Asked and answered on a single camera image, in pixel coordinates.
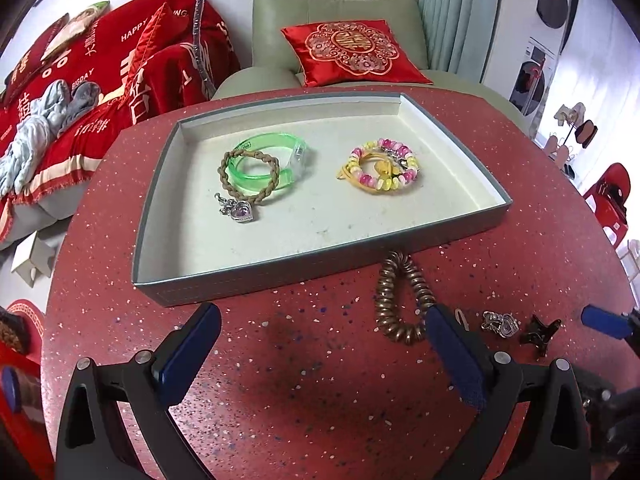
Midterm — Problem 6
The pale blue garment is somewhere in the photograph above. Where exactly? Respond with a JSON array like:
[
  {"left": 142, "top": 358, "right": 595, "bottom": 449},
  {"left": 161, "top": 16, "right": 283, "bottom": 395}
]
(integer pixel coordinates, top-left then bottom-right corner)
[{"left": 0, "top": 79, "right": 71, "bottom": 196}]

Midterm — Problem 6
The red round floor mat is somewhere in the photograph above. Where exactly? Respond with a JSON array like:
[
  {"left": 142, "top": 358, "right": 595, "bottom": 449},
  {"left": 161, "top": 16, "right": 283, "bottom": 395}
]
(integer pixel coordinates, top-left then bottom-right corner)
[{"left": 5, "top": 299, "right": 48, "bottom": 361}]

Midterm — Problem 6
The pale green curtain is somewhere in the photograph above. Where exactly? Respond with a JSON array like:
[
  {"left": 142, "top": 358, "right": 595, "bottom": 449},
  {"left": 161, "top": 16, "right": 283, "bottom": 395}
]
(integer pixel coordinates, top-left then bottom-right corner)
[{"left": 395, "top": 0, "right": 503, "bottom": 83}]

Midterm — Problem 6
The brown braided bracelet heart charm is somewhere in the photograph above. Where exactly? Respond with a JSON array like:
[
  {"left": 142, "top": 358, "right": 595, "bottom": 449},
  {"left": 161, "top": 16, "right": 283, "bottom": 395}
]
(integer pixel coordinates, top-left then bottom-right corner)
[{"left": 215, "top": 149, "right": 281, "bottom": 223}]

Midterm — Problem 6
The yellow flower hair tie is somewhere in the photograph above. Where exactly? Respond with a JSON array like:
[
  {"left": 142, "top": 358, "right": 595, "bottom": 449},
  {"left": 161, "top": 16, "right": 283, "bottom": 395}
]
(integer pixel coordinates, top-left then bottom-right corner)
[{"left": 336, "top": 142, "right": 407, "bottom": 192}]

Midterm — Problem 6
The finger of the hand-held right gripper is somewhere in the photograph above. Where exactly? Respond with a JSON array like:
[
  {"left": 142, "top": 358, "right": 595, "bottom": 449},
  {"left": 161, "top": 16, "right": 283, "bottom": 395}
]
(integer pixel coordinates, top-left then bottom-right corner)
[{"left": 581, "top": 304, "right": 640, "bottom": 356}]

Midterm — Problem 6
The white sheer curtain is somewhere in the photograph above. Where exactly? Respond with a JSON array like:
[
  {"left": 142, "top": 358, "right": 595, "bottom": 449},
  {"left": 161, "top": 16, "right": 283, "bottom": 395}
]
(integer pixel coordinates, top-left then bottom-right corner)
[{"left": 560, "top": 0, "right": 640, "bottom": 201}]

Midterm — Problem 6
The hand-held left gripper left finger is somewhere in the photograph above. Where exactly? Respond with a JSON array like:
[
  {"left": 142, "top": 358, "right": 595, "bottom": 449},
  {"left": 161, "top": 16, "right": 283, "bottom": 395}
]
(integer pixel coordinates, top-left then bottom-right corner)
[{"left": 54, "top": 302, "right": 222, "bottom": 480}]

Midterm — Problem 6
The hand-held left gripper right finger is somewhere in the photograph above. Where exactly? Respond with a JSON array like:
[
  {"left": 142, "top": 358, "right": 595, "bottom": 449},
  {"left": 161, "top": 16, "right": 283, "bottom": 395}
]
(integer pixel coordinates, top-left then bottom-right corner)
[{"left": 425, "top": 304, "right": 592, "bottom": 480}]

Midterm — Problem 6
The red fringed cushion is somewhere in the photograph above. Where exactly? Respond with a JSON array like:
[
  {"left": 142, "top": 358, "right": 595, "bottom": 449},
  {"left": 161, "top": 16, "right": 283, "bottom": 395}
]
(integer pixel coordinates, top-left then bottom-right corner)
[{"left": 122, "top": 2, "right": 173, "bottom": 126}]

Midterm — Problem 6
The grey blue garment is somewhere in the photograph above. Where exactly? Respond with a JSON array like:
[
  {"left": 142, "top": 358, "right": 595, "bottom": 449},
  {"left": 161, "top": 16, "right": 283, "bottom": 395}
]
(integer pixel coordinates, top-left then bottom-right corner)
[{"left": 60, "top": 81, "right": 103, "bottom": 131}]

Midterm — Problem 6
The red flat pillow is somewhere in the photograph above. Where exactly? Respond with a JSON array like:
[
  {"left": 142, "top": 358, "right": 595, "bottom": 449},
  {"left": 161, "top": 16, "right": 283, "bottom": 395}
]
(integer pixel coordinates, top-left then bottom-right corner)
[{"left": 2, "top": 12, "right": 71, "bottom": 96}]

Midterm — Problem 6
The pink yellow beaded bracelet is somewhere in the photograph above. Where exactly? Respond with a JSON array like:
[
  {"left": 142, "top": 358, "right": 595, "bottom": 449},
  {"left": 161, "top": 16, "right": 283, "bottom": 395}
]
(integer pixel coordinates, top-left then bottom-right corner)
[{"left": 342, "top": 136, "right": 420, "bottom": 192}]

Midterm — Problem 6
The white washing machine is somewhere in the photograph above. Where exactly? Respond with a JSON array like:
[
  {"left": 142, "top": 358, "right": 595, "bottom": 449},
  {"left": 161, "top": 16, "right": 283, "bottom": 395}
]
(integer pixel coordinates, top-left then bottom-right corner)
[{"left": 510, "top": 35, "right": 558, "bottom": 116}]

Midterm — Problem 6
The shoe rack with shoes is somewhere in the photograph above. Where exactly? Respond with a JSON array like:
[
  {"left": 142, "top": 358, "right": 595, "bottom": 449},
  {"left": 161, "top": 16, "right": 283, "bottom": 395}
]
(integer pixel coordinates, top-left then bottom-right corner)
[{"left": 542, "top": 102, "right": 598, "bottom": 178}]

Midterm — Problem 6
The white cardboard box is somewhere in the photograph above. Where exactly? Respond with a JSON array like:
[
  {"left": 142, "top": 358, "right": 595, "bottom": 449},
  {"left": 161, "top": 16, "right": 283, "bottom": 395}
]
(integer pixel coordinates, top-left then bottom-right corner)
[{"left": 11, "top": 234, "right": 61, "bottom": 288}]

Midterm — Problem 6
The grey sofa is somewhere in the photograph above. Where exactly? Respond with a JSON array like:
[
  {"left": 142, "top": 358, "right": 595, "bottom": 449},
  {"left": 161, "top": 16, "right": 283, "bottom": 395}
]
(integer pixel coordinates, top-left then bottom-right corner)
[{"left": 0, "top": 180, "right": 101, "bottom": 251}]

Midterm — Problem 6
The red embroidered cushion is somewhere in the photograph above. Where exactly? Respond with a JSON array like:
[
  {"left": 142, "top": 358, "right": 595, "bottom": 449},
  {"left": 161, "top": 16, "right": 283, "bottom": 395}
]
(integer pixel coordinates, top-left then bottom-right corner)
[{"left": 281, "top": 20, "right": 433, "bottom": 88}]

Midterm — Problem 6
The green translucent bangle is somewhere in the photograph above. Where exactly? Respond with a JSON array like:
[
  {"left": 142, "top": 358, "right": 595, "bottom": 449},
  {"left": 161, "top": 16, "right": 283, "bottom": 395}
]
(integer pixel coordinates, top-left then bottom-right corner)
[{"left": 227, "top": 131, "right": 311, "bottom": 196}]

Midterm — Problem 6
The photo print pillow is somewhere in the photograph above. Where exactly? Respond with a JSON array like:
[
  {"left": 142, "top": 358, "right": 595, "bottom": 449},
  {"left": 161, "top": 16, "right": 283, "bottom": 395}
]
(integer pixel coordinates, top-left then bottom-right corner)
[{"left": 40, "top": 0, "right": 111, "bottom": 61}]

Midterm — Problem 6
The red mop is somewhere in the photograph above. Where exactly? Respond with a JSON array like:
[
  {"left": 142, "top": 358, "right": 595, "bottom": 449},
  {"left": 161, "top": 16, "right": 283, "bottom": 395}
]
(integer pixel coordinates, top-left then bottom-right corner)
[{"left": 520, "top": 57, "right": 546, "bottom": 113}]

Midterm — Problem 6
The brown spiral hair tie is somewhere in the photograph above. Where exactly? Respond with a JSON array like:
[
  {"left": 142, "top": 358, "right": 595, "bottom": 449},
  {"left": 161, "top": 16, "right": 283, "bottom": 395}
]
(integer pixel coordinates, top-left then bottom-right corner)
[{"left": 374, "top": 251, "right": 437, "bottom": 346}]

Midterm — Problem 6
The silver heart brooch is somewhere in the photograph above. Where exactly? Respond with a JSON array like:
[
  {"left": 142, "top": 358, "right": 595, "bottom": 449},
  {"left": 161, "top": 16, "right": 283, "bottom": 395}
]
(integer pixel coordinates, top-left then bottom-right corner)
[{"left": 481, "top": 311, "right": 518, "bottom": 337}]

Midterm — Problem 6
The grey jewelry tray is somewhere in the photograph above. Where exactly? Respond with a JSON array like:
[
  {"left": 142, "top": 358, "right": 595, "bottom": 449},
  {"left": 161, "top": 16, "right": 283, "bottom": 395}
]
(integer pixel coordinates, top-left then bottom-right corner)
[{"left": 131, "top": 91, "right": 515, "bottom": 308}]

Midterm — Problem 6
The red blanket covered sofa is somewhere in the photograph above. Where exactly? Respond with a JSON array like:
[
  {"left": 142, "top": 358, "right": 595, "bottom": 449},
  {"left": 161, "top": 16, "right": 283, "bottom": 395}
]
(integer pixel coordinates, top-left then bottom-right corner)
[{"left": 0, "top": 0, "right": 243, "bottom": 243}]

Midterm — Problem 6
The red plastic chair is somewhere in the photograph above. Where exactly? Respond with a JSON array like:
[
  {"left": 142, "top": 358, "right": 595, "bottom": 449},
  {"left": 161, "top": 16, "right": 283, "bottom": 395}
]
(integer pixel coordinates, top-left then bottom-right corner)
[{"left": 582, "top": 162, "right": 633, "bottom": 248}]

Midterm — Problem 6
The flexible phone holder pole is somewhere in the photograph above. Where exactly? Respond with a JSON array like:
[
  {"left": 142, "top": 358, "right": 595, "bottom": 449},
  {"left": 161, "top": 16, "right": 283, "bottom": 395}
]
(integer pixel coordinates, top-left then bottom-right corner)
[{"left": 191, "top": 0, "right": 217, "bottom": 101}]

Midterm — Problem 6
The red bag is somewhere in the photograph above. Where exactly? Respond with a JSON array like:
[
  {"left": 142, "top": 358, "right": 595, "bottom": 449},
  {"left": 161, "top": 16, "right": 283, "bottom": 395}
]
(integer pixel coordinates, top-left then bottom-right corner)
[{"left": 0, "top": 340, "right": 56, "bottom": 480}]

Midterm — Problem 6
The dark claw hair clip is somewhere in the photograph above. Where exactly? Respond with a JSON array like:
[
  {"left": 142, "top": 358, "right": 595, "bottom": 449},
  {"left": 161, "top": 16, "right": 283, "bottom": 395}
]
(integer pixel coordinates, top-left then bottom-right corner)
[{"left": 519, "top": 315, "right": 562, "bottom": 358}]

